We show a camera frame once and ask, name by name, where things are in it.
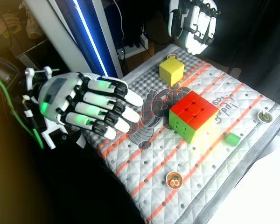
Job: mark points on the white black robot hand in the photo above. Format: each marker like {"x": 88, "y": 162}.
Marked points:
{"x": 58, "y": 93}
{"x": 201, "y": 25}

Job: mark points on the yellow cube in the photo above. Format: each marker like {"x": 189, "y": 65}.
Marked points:
{"x": 170, "y": 70}

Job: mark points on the Rubik's cube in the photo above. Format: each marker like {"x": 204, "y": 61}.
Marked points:
{"x": 192, "y": 108}

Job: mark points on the green cylinder block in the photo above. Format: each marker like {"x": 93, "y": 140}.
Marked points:
{"x": 232, "y": 139}

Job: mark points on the small toy bowl, yellow rim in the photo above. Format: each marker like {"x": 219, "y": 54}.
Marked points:
{"x": 172, "y": 56}

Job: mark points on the blue light strip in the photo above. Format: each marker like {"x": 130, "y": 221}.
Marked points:
{"x": 88, "y": 30}

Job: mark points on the white power strip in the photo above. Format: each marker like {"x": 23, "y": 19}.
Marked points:
{"x": 131, "y": 50}

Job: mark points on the grey quilt with printed bear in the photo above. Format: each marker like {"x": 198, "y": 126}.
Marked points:
{"x": 168, "y": 154}

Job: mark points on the small toy bowl with eggs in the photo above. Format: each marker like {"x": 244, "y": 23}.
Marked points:
{"x": 174, "y": 182}

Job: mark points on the white frame post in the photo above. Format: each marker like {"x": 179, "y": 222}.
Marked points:
{"x": 51, "y": 32}

